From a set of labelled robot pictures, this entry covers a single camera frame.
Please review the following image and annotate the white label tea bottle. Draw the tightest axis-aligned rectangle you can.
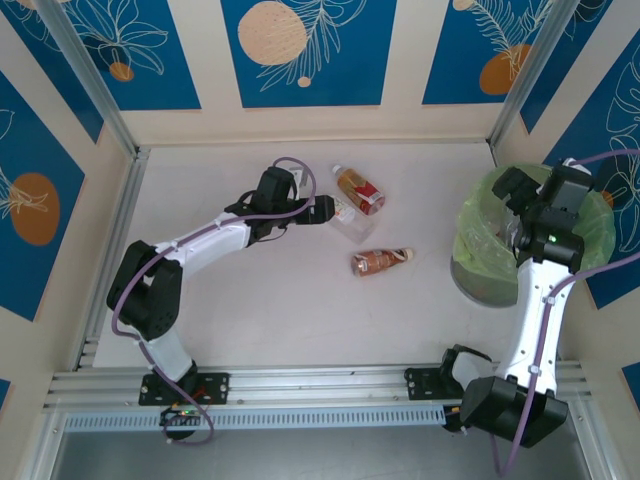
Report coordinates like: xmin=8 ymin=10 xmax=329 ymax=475
xmin=327 ymin=195 xmax=375 ymax=245

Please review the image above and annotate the gold red label bottle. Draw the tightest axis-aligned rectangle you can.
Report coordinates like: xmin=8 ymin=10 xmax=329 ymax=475
xmin=331 ymin=164 xmax=387 ymax=217

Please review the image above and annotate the brown coffee bottle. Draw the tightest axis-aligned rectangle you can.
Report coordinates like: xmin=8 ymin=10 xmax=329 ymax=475
xmin=351 ymin=245 xmax=415 ymax=278

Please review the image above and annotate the grey plastic bin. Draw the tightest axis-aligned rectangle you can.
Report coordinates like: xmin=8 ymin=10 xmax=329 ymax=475
xmin=449 ymin=252 xmax=524 ymax=309

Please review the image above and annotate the grey metal panel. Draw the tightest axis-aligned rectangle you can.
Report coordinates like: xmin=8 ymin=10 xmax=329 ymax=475
xmin=47 ymin=427 xmax=596 ymax=480

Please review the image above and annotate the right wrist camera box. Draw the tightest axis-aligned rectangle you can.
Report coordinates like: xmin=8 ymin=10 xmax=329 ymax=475
xmin=559 ymin=157 xmax=594 ymax=176

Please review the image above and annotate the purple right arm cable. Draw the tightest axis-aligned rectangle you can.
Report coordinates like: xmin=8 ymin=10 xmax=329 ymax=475
xmin=489 ymin=148 xmax=640 ymax=477

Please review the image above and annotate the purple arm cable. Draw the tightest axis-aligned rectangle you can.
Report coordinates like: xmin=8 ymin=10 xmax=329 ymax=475
xmin=110 ymin=156 xmax=318 ymax=445
xmin=489 ymin=148 xmax=640 ymax=477

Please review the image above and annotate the aluminium frame post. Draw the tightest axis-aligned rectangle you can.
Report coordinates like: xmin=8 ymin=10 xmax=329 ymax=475
xmin=34 ymin=0 xmax=140 ymax=157
xmin=487 ymin=0 xmax=587 ymax=147

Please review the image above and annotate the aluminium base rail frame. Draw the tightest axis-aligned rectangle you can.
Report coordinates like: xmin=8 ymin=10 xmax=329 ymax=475
xmin=42 ymin=360 xmax=599 ymax=415

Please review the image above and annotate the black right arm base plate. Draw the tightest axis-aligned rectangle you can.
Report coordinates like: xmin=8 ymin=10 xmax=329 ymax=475
xmin=403 ymin=367 xmax=467 ymax=402

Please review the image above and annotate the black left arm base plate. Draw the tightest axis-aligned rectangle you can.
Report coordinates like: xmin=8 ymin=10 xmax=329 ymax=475
xmin=138 ymin=372 xmax=231 ymax=407

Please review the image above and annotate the slotted grey cable duct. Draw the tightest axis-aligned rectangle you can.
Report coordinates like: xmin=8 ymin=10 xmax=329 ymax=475
xmin=62 ymin=405 xmax=449 ymax=433

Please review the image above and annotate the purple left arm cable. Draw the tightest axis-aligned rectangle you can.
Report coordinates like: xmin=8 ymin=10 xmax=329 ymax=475
xmin=110 ymin=156 xmax=318 ymax=445

